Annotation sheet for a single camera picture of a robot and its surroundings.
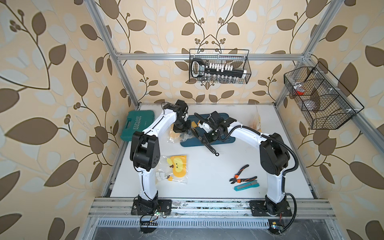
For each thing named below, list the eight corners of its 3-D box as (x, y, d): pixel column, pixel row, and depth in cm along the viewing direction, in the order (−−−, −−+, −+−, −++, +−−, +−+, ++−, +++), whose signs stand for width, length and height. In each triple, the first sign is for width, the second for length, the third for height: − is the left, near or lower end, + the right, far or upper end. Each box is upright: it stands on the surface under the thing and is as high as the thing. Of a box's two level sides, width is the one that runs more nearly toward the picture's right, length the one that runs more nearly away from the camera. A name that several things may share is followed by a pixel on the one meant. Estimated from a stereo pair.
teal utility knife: (234, 191, 82) (235, 190, 80) (232, 186, 84) (233, 184, 82) (258, 186, 84) (259, 185, 82) (256, 181, 86) (257, 179, 84)
